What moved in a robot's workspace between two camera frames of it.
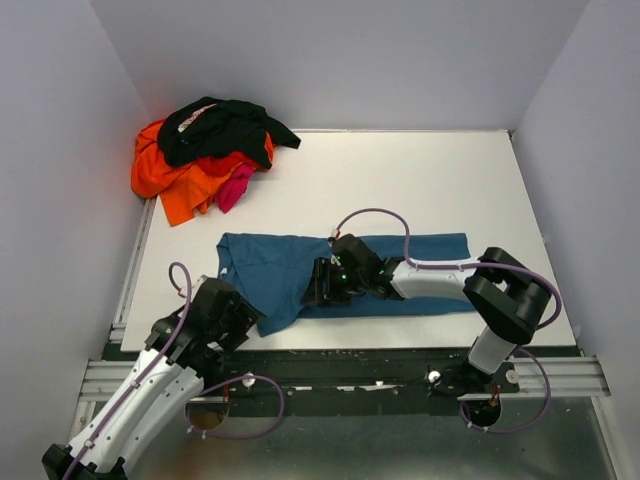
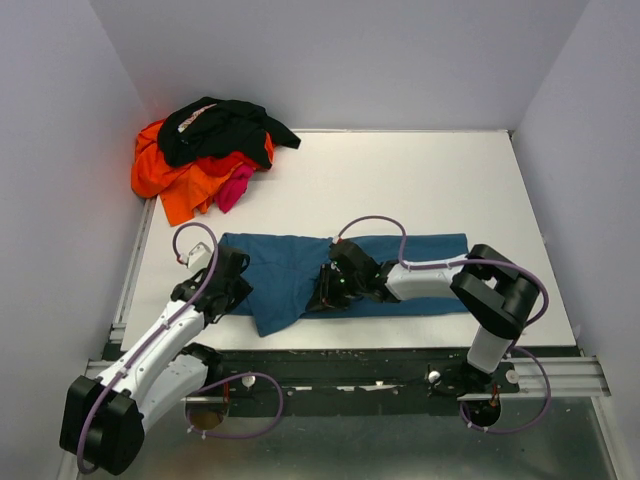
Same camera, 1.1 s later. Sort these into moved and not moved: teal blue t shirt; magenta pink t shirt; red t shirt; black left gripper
Moved: black left gripper
Not moved: magenta pink t shirt; red t shirt; teal blue t shirt
